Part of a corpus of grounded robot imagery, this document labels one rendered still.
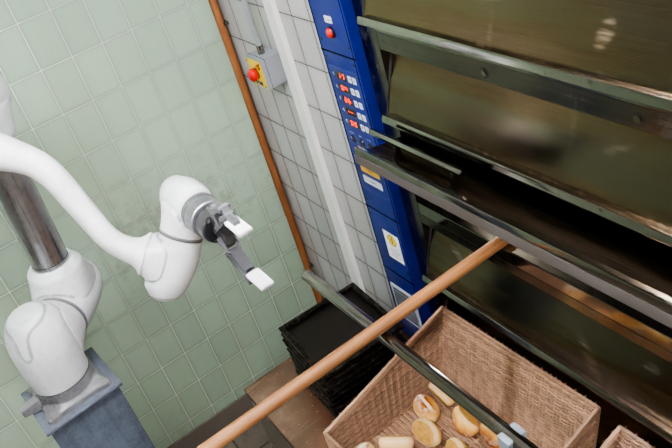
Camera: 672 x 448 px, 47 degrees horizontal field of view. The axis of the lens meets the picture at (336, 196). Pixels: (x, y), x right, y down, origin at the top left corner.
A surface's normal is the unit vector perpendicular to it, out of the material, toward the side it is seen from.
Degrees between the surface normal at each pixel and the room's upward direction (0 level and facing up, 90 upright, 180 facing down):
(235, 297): 90
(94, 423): 90
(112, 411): 90
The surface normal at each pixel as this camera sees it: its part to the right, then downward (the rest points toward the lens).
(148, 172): 0.55, 0.33
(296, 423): -0.25, -0.81
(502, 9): -0.83, 0.18
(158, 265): -0.06, 0.19
